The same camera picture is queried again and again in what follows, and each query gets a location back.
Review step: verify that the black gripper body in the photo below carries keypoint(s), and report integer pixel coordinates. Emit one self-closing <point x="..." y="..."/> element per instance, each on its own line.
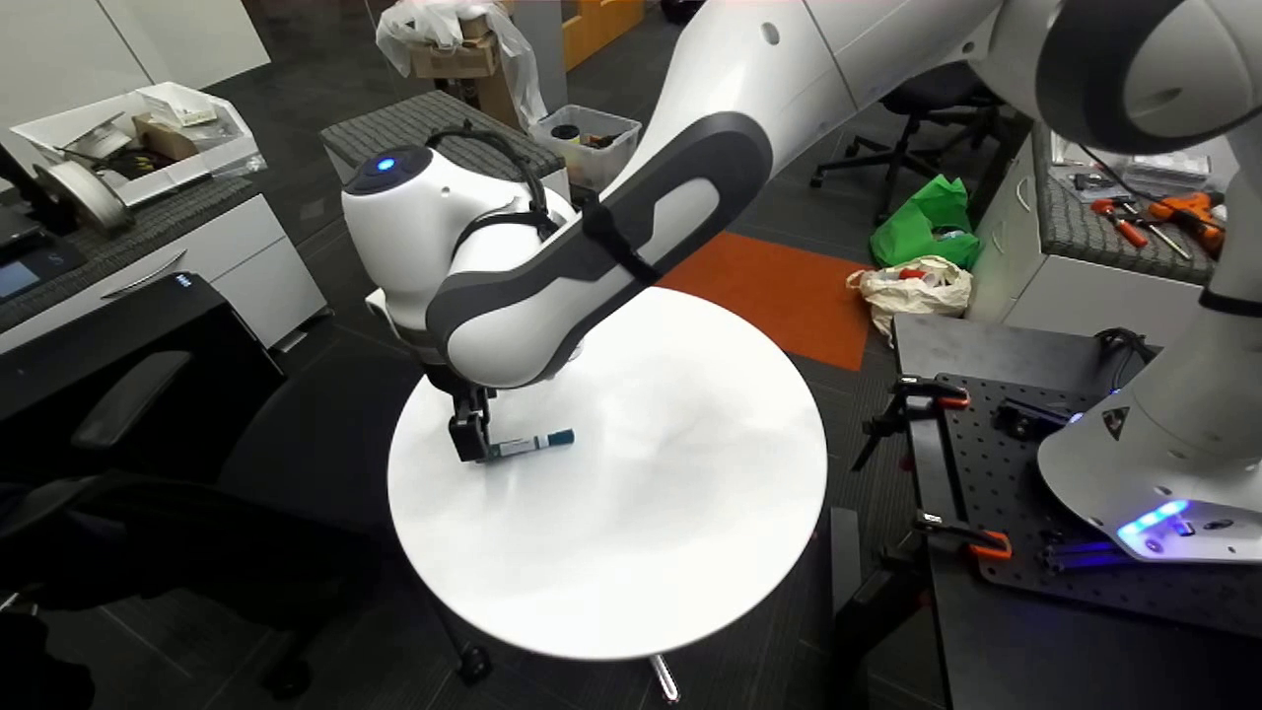
<point x="461" y="385"/>

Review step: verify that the blue and white pen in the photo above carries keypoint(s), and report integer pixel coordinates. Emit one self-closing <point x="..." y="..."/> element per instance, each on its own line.
<point x="534" y="442"/>

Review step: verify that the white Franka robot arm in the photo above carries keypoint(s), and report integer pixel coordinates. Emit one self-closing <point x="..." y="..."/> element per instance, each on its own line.
<point x="736" y="121"/>

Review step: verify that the round white table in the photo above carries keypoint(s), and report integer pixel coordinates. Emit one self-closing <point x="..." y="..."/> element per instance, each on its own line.
<point x="631" y="513"/>

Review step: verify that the grey mat stand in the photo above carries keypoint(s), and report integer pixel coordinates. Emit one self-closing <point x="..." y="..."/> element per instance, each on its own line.
<point x="409" y="133"/>

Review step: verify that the grey bin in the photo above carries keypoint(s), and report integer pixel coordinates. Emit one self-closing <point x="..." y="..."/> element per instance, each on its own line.
<point x="590" y="138"/>

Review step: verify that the large black office chair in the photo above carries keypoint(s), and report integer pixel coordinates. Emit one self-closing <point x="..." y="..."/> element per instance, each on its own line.
<point x="171" y="485"/>

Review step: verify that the cardboard box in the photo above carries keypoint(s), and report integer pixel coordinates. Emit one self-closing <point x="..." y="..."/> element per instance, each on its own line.
<point x="465" y="60"/>

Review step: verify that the orange floor mat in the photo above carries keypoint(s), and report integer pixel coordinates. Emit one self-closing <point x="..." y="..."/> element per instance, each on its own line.
<point x="781" y="297"/>

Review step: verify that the white drawer desk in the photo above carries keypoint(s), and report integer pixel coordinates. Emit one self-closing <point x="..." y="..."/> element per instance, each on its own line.
<point x="145" y="251"/>

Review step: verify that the clear plastic bag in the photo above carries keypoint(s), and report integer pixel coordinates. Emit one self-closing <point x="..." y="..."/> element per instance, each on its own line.
<point x="446" y="34"/>

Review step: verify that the white printed bag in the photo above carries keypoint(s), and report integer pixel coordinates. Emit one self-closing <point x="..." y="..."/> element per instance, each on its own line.
<point x="911" y="286"/>

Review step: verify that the green plastic bag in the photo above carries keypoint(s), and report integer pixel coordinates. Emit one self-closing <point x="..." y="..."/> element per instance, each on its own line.
<point x="928" y="221"/>

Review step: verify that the small black office chair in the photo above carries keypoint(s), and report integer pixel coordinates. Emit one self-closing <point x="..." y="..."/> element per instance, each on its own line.
<point x="928" y="123"/>

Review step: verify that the white cabinet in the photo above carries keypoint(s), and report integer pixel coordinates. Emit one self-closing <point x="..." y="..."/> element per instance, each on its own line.
<point x="1090" y="263"/>

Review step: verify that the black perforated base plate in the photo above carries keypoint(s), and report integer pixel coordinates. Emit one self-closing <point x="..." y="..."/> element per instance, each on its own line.
<point x="1090" y="553"/>

